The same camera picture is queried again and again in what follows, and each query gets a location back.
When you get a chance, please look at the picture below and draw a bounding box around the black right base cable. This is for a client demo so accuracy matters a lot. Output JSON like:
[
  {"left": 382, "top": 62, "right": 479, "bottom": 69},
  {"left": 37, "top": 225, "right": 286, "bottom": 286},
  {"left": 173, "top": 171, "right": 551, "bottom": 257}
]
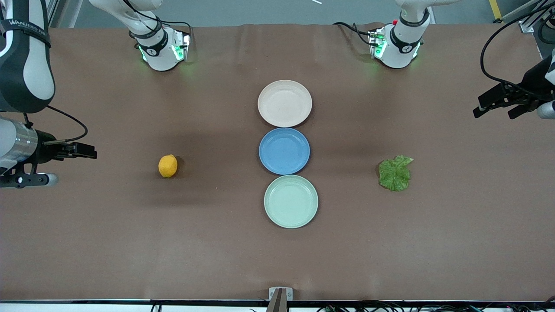
[{"left": 121, "top": 0, "right": 193, "bottom": 48}]

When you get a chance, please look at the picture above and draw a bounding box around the aluminium frame profile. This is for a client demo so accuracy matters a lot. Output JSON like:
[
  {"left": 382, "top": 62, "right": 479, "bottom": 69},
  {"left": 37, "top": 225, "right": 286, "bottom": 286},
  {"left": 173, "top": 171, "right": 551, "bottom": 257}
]
[
  {"left": 45, "top": 0, "right": 84, "bottom": 29},
  {"left": 499, "top": 0, "right": 555, "bottom": 34}
]

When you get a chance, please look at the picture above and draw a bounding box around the black left base cable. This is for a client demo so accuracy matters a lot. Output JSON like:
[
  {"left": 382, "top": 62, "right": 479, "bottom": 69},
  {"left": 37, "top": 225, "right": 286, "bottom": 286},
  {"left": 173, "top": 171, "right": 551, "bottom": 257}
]
[{"left": 333, "top": 21, "right": 376, "bottom": 46}]

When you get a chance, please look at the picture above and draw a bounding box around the yellow lemon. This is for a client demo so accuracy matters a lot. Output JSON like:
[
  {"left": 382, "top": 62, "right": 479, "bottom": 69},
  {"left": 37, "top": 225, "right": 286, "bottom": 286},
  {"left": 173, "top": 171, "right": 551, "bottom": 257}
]
[{"left": 158, "top": 154, "right": 179, "bottom": 179}]

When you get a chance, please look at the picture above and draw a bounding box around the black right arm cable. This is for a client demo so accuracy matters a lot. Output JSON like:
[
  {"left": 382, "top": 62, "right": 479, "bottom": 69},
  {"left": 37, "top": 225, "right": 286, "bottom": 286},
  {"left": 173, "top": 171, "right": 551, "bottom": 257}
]
[{"left": 23, "top": 105, "right": 89, "bottom": 144}]

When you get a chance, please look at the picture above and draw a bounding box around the short black left arm cable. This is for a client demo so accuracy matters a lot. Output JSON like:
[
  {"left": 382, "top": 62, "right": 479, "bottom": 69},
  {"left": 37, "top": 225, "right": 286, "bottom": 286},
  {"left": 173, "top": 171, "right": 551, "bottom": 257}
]
[{"left": 536, "top": 13, "right": 555, "bottom": 45}]

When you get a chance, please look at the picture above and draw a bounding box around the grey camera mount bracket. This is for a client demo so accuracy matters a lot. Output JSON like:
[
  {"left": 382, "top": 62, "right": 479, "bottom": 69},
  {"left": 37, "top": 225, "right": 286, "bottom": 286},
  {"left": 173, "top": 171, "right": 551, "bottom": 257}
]
[{"left": 265, "top": 287, "right": 294, "bottom": 312}]

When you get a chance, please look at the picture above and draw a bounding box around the brown table cover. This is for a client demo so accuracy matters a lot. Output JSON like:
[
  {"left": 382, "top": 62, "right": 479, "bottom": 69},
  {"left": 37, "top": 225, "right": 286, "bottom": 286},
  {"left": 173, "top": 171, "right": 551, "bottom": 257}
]
[{"left": 0, "top": 23, "right": 555, "bottom": 303}]

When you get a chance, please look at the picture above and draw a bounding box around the pale green round plate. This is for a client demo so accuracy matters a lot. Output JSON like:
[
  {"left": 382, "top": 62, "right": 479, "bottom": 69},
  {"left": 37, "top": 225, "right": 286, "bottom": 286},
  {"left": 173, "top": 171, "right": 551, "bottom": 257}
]
[{"left": 263, "top": 174, "right": 319, "bottom": 229}]

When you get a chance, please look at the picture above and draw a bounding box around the white table edge rail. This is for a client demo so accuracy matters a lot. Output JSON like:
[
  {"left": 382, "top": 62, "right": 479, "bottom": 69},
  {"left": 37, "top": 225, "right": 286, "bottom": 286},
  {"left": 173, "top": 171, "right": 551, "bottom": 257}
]
[{"left": 0, "top": 299, "right": 555, "bottom": 312}]

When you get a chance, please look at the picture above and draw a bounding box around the green lettuce leaf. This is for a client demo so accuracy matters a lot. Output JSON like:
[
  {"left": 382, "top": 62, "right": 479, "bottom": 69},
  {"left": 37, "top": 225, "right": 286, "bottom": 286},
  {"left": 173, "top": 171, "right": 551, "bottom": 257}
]
[{"left": 378, "top": 155, "right": 415, "bottom": 192}]

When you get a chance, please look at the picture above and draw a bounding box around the beige round plate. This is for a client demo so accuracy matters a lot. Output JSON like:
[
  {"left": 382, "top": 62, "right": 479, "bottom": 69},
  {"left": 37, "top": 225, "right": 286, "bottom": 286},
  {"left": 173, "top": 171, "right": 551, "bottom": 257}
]
[{"left": 258, "top": 80, "right": 313, "bottom": 128}]

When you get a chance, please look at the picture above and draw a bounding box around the blue round plate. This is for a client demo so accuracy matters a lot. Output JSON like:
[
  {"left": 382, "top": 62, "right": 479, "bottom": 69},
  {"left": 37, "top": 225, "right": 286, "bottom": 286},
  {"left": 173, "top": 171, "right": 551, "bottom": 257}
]
[{"left": 258, "top": 127, "right": 311, "bottom": 176}]

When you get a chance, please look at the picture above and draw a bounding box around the black cable bundle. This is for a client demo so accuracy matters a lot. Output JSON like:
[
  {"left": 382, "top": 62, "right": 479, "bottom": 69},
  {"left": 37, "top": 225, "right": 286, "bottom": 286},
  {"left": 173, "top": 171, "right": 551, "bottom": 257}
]
[{"left": 316, "top": 300, "right": 555, "bottom": 312}]

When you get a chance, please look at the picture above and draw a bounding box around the black base cable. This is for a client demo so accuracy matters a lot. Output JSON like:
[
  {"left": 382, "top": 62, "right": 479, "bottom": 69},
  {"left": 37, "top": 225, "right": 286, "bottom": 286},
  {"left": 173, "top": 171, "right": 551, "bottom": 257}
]
[
  {"left": 333, "top": 21, "right": 376, "bottom": 46},
  {"left": 121, "top": 0, "right": 193, "bottom": 48}
]

